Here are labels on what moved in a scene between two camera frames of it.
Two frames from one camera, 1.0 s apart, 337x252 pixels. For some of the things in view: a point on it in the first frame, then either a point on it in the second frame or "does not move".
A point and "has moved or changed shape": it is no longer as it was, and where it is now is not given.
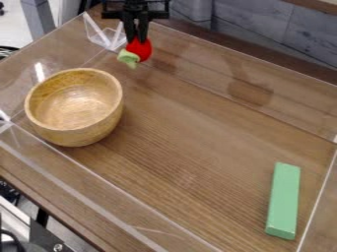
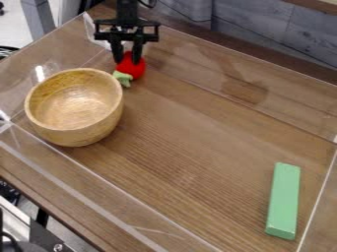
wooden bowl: (72, 105) does not move
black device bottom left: (41, 240) does not move
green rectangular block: (283, 201) does not move
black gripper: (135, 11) -> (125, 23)
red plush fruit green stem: (136, 52) has moved or changed shape
